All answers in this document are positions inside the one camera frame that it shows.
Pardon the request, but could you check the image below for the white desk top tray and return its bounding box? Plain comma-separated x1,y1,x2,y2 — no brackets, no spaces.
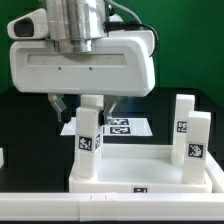
69,144,212,193

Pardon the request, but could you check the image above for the white marker sheet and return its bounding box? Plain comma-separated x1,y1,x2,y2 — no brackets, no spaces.
60,117,153,137

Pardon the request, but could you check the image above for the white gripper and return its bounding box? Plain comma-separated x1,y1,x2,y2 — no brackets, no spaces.
7,8,155,126

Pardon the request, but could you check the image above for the white front fence bar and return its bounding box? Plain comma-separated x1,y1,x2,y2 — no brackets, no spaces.
0,193,224,222

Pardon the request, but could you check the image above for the black cable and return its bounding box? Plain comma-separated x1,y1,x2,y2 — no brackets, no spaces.
104,0,160,58

